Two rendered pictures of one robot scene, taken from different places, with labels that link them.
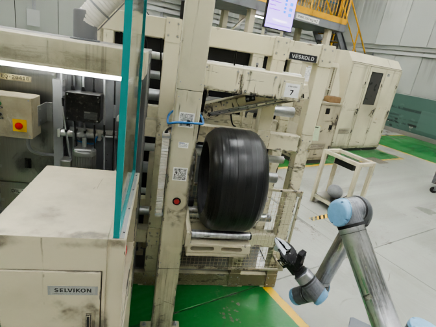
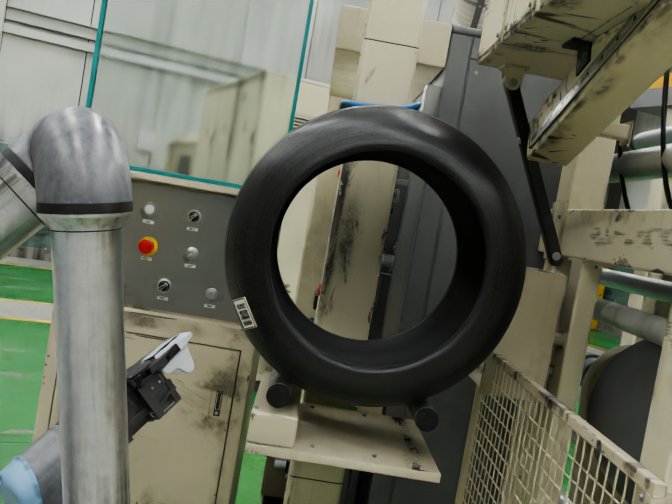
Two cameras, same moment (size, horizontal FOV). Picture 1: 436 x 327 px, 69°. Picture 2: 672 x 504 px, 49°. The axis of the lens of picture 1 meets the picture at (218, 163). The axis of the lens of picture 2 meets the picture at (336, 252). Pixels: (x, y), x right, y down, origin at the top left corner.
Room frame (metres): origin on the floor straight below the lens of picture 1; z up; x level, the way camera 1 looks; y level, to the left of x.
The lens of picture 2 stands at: (1.87, -1.58, 1.25)
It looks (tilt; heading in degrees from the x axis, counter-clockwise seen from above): 3 degrees down; 100
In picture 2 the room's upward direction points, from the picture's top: 10 degrees clockwise
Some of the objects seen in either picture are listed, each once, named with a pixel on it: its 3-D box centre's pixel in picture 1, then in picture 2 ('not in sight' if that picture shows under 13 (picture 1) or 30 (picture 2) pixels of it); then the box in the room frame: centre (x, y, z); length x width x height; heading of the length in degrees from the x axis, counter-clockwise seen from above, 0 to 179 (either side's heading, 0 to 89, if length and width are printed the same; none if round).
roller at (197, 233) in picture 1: (220, 234); (282, 375); (1.55, -0.08, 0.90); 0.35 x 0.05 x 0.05; 102
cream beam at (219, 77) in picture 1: (248, 81); (580, 7); (2.00, -0.11, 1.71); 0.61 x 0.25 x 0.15; 102
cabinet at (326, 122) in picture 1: (309, 130); not in sight; (6.46, -1.74, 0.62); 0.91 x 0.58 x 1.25; 124
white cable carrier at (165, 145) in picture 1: (163, 175); not in sight; (1.57, 0.28, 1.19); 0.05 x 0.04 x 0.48; 12
